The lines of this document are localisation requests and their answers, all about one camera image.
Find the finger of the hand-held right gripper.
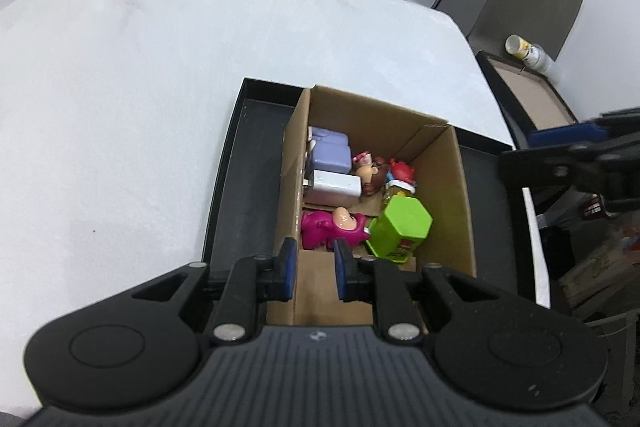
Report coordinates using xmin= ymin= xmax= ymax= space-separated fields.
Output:
xmin=499 ymin=142 xmax=621 ymax=208
xmin=530 ymin=108 xmax=640 ymax=150

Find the white charger plug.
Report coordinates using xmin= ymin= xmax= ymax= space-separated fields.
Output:
xmin=304 ymin=169 xmax=362 ymax=205

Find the pink dinosaur costume figure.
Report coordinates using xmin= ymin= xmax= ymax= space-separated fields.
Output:
xmin=300 ymin=207 xmax=372 ymax=252

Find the white cylindrical can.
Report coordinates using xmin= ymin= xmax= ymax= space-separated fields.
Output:
xmin=505 ymin=34 xmax=558 ymax=78

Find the cardboard box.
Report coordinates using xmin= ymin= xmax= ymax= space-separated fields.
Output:
xmin=265 ymin=85 xmax=477 ymax=327

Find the lilac plastic block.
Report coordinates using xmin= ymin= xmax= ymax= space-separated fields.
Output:
xmin=307 ymin=127 xmax=350 ymax=148
xmin=311 ymin=141 xmax=353 ymax=172

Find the red crab figure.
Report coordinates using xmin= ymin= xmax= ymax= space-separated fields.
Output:
xmin=387 ymin=158 xmax=417 ymax=188

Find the brown monkey figurine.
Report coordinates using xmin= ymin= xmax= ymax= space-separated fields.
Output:
xmin=352 ymin=151 xmax=391 ymax=196

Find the black framed cork board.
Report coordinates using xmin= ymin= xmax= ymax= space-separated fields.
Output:
xmin=475 ymin=51 xmax=578 ymax=150

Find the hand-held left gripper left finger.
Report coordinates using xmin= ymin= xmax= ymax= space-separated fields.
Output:
xmin=131 ymin=237 xmax=297 ymax=343

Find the black tray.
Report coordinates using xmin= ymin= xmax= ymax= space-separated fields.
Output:
xmin=202 ymin=78 xmax=533 ymax=308

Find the green plastic toy box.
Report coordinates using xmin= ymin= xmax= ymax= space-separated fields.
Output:
xmin=365 ymin=196 xmax=433 ymax=264

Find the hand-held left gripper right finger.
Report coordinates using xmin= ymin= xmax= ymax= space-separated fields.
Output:
xmin=334 ymin=239 xmax=503 ymax=343

